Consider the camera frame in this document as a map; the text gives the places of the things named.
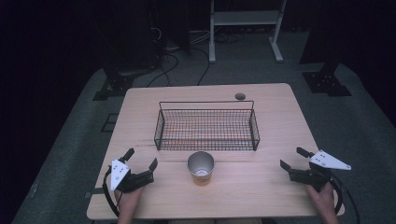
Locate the metal cup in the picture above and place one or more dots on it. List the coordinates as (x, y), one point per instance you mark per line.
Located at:
(201, 169)

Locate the person's right hand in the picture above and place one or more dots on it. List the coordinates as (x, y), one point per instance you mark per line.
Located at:
(323, 197)

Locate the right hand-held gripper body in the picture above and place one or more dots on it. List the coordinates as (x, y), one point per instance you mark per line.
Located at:
(311, 176)

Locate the grey table grommet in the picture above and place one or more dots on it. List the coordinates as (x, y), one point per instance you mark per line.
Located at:
(240, 96)

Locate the person's left hand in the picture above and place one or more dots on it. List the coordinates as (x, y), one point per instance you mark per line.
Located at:
(128, 200)

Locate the black stand base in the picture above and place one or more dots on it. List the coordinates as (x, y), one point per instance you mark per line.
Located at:
(327, 82)
(115, 87)

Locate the white metal stand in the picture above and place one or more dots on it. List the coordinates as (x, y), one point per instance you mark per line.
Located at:
(246, 17)

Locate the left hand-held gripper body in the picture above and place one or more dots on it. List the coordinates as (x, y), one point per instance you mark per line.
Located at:
(120, 175)

